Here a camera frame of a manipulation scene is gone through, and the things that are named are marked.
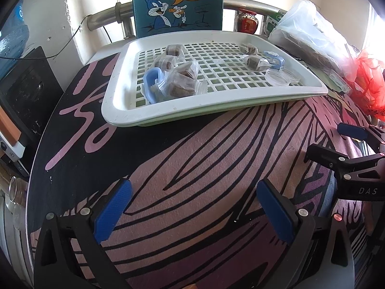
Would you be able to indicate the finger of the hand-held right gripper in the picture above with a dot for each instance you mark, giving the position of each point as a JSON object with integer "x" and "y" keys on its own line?
{"x": 327, "y": 156}
{"x": 352, "y": 130}

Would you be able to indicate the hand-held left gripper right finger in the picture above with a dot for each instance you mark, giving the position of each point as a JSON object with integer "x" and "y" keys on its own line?
{"x": 275, "y": 212}

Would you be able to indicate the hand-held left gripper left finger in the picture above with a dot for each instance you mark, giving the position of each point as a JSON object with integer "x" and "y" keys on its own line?
{"x": 114, "y": 209}

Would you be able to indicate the blue plastic screw clip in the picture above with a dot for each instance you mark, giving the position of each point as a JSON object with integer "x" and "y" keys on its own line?
{"x": 278, "y": 61}
{"x": 149, "y": 79}

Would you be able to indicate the white perforated plastic tray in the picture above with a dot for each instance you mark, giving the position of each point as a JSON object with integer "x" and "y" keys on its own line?
{"x": 115, "y": 90}

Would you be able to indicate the clear packet of brown cube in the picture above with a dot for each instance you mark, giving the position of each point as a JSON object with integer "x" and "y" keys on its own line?
{"x": 248, "y": 48}
{"x": 254, "y": 61}
{"x": 164, "y": 63}
{"x": 185, "y": 73}
{"x": 180, "y": 88}
{"x": 173, "y": 50}

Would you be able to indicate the small clear plastic packet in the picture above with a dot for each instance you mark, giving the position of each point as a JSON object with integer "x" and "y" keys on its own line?
{"x": 340, "y": 81}

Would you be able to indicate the red plastic bag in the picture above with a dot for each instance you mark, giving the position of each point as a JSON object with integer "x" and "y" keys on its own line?
{"x": 370, "y": 78}

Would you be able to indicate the printed blanket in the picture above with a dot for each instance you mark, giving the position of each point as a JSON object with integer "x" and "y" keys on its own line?
{"x": 195, "y": 186}

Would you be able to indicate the glass cups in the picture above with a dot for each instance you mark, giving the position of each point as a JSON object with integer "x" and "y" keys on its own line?
{"x": 16, "y": 216}

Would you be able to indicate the clear plastic bag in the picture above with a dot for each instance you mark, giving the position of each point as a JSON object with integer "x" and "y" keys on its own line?
{"x": 309, "y": 36}

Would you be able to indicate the light green plastic tray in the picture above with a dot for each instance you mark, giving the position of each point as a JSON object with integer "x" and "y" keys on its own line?
{"x": 195, "y": 115}

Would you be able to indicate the wooden white speaker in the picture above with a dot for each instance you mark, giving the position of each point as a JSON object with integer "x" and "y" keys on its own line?
{"x": 9, "y": 129}

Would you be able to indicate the green white carton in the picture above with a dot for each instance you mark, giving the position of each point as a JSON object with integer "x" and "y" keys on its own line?
{"x": 272, "y": 24}

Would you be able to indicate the black water dispenser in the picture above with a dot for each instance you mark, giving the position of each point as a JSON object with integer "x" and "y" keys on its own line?
{"x": 30, "y": 96}

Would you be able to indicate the red sauce jar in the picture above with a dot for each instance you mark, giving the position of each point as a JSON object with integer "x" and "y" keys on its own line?
{"x": 246, "y": 22}

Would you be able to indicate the blue cartoon rabbit tote bag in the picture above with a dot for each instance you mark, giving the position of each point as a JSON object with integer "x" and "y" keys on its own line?
{"x": 204, "y": 15}

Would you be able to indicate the metal pipe railing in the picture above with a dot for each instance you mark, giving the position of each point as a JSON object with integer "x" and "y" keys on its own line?
{"x": 102, "y": 18}

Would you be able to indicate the blue water jug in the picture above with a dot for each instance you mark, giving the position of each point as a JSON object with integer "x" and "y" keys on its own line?
{"x": 12, "y": 36}

